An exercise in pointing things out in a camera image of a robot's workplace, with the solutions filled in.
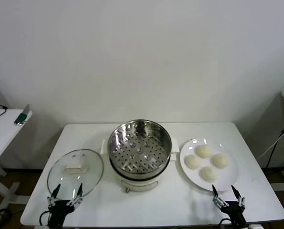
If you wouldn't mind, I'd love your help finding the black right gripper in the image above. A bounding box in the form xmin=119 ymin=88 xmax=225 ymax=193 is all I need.
xmin=212 ymin=185 xmax=247 ymax=227

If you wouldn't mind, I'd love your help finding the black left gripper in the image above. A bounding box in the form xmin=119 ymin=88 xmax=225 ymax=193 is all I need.
xmin=47 ymin=183 xmax=84 ymax=227

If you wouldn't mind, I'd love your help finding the white steamed baozi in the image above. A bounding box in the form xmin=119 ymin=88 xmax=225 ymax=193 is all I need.
xmin=199 ymin=166 xmax=218 ymax=182
xmin=211 ymin=153 xmax=230 ymax=169
xmin=185 ymin=154 xmax=202 ymax=170
xmin=195 ymin=145 xmax=212 ymax=158

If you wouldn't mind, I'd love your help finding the glass lid with white handle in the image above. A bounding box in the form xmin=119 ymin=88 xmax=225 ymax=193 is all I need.
xmin=47 ymin=149 xmax=105 ymax=200

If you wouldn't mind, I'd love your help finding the stainless steel steamer basket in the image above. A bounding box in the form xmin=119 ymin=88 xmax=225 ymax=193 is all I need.
xmin=100 ymin=119 xmax=180 ymax=177

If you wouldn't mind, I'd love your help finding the white round plate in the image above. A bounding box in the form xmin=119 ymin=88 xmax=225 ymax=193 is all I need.
xmin=179 ymin=137 xmax=240 ymax=192

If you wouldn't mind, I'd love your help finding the white electric cooker pot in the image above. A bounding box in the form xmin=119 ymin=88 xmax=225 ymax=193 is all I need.
xmin=100 ymin=139 xmax=180 ymax=194

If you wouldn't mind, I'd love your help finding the white side table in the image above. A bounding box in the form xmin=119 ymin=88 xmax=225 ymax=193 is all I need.
xmin=0 ymin=108 xmax=34 ymax=210

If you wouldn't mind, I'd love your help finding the green circuit board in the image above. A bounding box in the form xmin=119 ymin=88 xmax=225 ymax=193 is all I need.
xmin=14 ymin=104 xmax=33 ymax=126

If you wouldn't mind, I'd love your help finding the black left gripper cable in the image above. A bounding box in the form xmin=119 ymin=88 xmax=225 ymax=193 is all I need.
xmin=39 ymin=211 xmax=52 ymax=226

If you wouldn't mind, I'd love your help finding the white hanging cable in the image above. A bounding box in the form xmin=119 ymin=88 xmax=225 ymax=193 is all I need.
xmin=256 ymin=135 xmax=284 ymax=161

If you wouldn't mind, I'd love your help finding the black cable coil on floor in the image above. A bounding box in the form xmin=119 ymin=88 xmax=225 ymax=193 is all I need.
xmin=0 ymin=208 xmax=12 ymax=222

